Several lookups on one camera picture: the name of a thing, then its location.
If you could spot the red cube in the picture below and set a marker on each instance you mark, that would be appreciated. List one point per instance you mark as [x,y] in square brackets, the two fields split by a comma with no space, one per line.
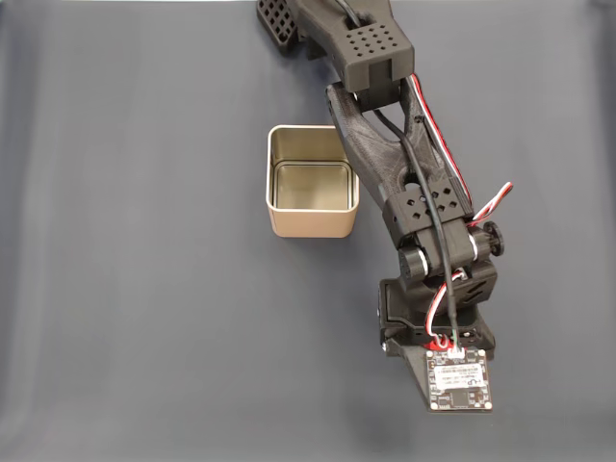
[437,343]

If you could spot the beige square metal container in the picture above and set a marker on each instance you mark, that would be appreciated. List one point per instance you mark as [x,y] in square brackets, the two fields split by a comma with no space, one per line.
[308,221]

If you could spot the gripper camera board with bracket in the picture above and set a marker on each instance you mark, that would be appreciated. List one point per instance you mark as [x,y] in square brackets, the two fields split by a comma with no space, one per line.
[459,380]

